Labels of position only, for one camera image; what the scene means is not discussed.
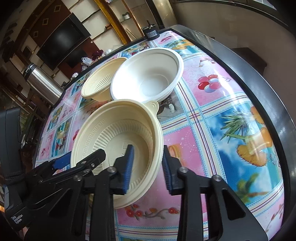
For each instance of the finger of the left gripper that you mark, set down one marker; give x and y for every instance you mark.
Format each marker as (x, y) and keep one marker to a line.
(62, 161)
(90, 162)

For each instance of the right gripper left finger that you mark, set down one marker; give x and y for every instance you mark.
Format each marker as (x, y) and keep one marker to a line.
(114, 180)

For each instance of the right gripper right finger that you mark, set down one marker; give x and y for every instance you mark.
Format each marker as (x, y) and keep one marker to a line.
(228, 217)

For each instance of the large cream ribbed bowl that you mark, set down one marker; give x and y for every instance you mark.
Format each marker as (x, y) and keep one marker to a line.
(112, 128)

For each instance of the small cream ribbed bowl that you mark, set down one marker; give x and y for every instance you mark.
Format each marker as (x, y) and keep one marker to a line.
(97, 85)

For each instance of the white foam bowl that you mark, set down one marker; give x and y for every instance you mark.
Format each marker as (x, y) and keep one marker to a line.
(149, 75)

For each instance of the stainless steel thermos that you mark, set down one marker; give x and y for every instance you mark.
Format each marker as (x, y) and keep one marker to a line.
(42, 83)

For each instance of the white plastic bag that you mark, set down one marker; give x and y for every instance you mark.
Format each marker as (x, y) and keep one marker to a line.
(86, 61)

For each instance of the colourful fruit pattern tablecloth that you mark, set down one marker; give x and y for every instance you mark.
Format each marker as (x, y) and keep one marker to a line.
(208, 123)

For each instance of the black television screen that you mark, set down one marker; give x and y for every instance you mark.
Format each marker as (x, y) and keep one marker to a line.
(63, 41)

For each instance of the small black motor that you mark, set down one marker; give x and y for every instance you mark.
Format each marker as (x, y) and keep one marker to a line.
(150, 31)

